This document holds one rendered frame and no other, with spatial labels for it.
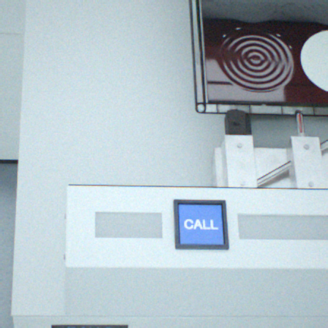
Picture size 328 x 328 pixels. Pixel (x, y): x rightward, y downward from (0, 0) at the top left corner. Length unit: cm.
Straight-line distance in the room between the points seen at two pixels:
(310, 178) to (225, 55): 20
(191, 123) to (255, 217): 25
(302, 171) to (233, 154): 8
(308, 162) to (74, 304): 32
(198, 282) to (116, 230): 10
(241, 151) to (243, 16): 21
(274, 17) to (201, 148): 19
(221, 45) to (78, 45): 20
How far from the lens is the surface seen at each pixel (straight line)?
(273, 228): 100
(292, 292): 104
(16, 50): 169
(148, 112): 121
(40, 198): 114
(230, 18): 121
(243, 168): 108
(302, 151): 111
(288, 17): 123
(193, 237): 97
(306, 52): 120
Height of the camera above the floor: 183
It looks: 60 degrees down
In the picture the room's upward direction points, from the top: 11 degrees clockwise
